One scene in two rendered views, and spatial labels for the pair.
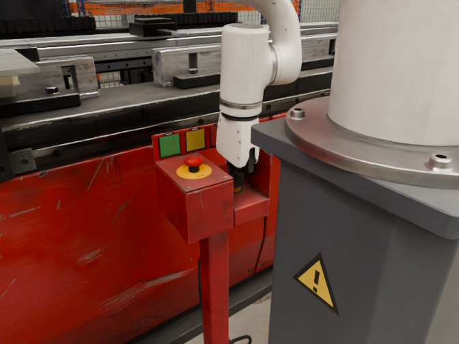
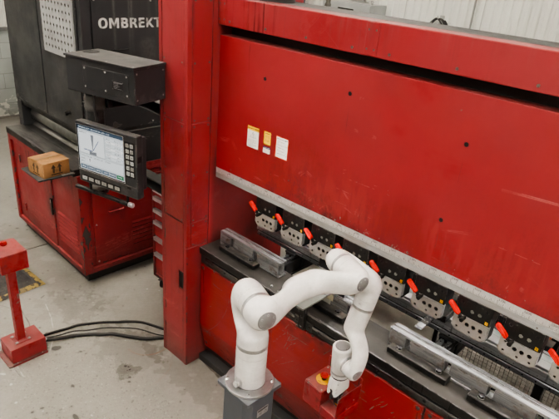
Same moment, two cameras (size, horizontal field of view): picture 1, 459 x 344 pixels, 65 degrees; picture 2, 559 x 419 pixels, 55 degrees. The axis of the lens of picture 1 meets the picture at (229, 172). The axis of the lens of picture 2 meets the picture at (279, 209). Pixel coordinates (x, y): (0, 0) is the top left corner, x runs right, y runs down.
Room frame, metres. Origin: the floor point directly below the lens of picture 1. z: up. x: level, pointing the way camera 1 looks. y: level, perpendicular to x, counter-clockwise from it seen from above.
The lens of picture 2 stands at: (0.00, -1.71, 2.50)
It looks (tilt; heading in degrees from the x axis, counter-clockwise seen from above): 25 degrees down; 78
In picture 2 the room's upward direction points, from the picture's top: 5 degrees clockwise
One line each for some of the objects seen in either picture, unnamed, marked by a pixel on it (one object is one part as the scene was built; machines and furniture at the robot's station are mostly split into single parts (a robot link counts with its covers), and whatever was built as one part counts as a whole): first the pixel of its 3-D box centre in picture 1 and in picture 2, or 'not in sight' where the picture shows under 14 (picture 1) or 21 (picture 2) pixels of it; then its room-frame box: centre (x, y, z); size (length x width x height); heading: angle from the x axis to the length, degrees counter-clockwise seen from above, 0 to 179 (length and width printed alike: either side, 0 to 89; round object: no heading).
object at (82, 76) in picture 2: not in sight; (117, 133); (-0.32, 1.30, 1.53); 0.51 x 0.25 x 0.85; 140
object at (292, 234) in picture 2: not in sight; (297, 226); (0.63, 0.72, 1.23); 0.15 x 0.09 x 0.17; 126
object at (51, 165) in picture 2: not in sight; (46, 164); (-0.89, 2.06, 1.04); 0.30 x 0.26 x 0.12; 125
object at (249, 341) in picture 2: not in sight; (250, 313); (0.27, -0.11, 1.30); 0.19 x 0.12 x 0.24; 106
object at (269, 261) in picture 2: not in sight; (252, 251); (0.44, 0.99, 0.92); 0.50 x 0.06 x 0.10; 126
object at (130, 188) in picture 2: not in sight; (113, 157); (-0.34, 1.20, 1.42); 0.45 x 0.12 x 0.36; 140
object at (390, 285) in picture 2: not in sight; (393, 274); (0.98, 0.24, 1.23); 0.15 x 0.09 x 0.17; 126
